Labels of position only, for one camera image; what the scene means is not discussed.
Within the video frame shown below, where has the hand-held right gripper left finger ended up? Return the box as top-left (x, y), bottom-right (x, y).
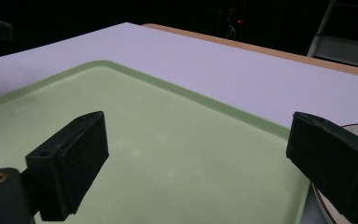
top-left (25, 110), bottom-right (110, 222)

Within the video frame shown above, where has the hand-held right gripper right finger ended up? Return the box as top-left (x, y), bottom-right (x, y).
top-left (285, 111), bottom-right (358, 224)

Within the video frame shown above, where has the light green plastic tray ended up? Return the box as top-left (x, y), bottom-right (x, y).
top-left (0, 60), bottom-right (311, 224)

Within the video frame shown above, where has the metal stand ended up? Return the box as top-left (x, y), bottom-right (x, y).
top-left (306, 0), bottom-right (358, 71)

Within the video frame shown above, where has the dark device with red light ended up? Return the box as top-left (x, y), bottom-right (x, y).
top-left (217, 0), bottom-right (250, 41)

